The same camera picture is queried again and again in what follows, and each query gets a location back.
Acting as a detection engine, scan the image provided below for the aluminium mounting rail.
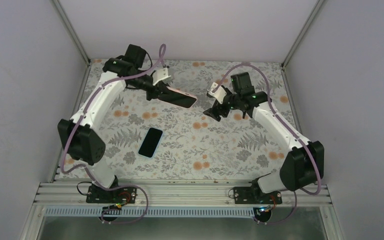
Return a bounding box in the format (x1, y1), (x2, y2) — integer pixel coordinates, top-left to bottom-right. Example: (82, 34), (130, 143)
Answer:
(32, 181), (333, 208)

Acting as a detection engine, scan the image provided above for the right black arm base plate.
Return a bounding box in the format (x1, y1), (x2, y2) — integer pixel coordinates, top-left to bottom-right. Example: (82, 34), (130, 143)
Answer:
(231, 186), (283, 205)

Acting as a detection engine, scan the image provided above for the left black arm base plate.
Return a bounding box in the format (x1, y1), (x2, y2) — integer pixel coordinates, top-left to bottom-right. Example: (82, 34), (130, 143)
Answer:
(85, 184), (137, 205)

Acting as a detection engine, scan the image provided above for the black phone in blue case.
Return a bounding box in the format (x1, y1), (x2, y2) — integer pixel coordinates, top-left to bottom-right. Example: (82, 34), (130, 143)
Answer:
(138, 127), (163, 159)

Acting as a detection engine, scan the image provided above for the floral patterned table mat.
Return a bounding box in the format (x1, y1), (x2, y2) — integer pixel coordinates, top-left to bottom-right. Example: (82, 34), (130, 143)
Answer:
(97, 60), (294, 180)

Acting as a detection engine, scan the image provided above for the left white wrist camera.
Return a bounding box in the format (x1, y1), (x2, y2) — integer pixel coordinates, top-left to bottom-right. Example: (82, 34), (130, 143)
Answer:
(152, 67), (174, 86)

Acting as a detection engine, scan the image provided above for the black phone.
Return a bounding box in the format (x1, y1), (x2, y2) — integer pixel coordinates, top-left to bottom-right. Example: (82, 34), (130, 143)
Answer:
(138, 127), (163, 159)
(168, 87), (197, 109)

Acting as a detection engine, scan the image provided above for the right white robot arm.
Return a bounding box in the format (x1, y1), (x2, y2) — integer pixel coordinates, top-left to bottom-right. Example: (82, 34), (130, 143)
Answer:
(204, 72), (324, 204)

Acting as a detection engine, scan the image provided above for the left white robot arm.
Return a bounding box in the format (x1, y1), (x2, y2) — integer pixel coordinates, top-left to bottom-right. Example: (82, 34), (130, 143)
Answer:
(57, 44), (169, 203)

